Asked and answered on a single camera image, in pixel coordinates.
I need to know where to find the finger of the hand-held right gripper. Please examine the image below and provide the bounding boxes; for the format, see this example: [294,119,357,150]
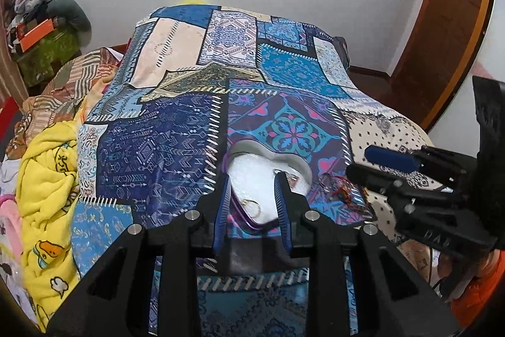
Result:
[346,162,470,205]
[364,145,479,190]

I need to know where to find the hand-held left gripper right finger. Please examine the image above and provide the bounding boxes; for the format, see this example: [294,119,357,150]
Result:
[273,171,461,337]

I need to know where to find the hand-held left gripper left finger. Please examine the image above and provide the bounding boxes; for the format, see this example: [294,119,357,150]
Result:
[45,174,233,337]

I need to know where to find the bracelets with red string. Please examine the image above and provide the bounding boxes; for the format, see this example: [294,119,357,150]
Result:
[319,172,367,205]

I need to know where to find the heart-shaped purple tin box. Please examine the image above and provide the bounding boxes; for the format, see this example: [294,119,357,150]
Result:
[222,140,313,234]

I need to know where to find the orange clothing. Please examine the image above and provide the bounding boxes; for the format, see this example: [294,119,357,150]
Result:
[449,249,505,327]

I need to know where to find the blue patchwork blanket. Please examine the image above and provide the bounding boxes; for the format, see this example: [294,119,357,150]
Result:
[71,3,435,337]

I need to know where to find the brown wooden door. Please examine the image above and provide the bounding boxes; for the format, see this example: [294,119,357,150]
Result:
[389,0,496,129]

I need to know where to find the yellow cartoon blanket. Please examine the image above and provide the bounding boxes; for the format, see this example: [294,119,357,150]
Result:
[18,122,86,330]

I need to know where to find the striped brown blanket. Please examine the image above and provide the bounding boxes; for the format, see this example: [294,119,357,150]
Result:
[6,47,131,161]

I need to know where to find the pink cloth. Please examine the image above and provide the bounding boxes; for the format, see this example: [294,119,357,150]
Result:
[0,194,23,264]

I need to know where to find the white printed cloth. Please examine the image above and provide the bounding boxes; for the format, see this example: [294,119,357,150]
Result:
[0,242,40,324]

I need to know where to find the green patterned cloth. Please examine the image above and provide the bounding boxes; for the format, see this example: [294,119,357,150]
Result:
[16,24,84,87]

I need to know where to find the orange box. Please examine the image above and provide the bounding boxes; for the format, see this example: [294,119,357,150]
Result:
[18,18,54,52]

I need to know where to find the striped brown curtain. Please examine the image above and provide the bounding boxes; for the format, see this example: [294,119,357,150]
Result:
[0,0,29,105]

